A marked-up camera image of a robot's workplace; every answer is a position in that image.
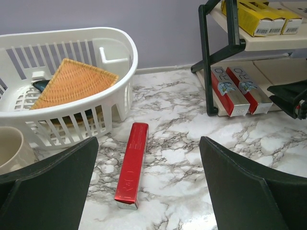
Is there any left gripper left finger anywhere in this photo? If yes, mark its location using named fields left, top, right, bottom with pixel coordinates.
left=0, top=137, right=98, bottom=230

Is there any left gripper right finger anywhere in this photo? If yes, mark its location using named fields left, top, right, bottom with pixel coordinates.
left=199, top=137, right=307, bottom=230

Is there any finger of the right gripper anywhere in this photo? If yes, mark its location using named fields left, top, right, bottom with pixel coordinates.
left=267, top=80, right=307, bottom=119

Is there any red white toothpaste box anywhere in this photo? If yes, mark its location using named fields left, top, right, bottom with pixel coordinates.
left=226, top=67, right=273, bottom=115

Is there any silver red toothpaste box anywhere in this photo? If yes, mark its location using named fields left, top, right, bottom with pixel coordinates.
left=211, top=67, right=250, bottom=117

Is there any yellow toothpaste box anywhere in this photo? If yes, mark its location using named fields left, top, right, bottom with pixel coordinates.
left=265, top=2, right=303, bottom=35
left=247, top=0, right=285, bottom=36
left=220, top=0, right=271, bottom=37

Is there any black three-tier shelf rack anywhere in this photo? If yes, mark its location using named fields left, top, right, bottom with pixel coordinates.
left=191, top=0, right=307, bottom=116

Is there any beige ceramic mug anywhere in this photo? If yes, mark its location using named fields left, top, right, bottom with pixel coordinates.
left=0, top=126, right=36, bottom=175

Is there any black item in basket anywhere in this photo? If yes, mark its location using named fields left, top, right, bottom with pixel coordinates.
left=32, top=80, right=50, bottom=93

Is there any orange woven fan mat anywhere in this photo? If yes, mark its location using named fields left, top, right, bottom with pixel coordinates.
left=31, top=58, right=119, bottom=110

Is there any white plastic basket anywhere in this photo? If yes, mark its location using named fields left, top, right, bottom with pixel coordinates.
left=0, top=27, right=138, bottom=149

